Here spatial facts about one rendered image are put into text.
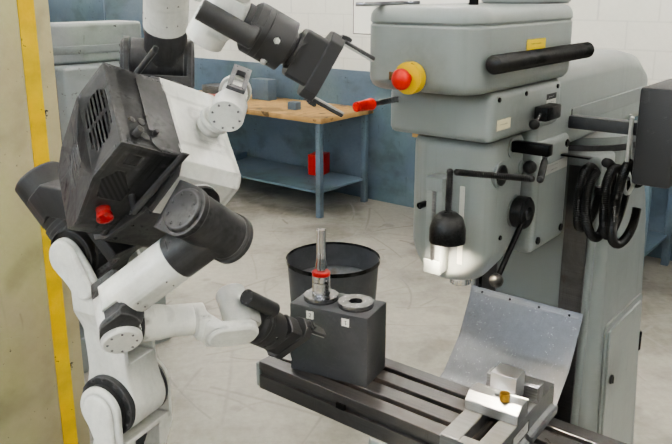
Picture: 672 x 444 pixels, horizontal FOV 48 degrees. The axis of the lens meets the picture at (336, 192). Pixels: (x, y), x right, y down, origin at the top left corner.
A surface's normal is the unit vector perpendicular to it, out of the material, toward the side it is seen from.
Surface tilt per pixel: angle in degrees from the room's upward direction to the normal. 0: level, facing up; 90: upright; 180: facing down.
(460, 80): 90
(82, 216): 129
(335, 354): 90
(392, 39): 90
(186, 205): 53
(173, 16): 124
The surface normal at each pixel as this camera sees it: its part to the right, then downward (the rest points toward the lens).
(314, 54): 0.20, 0.26
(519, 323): -0.55, -0.25
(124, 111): 0.65, -0.59
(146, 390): 0.87, -0.15
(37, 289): 0.78, 0.16
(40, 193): -0.44, 0.23
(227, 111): -0.06, 0.59
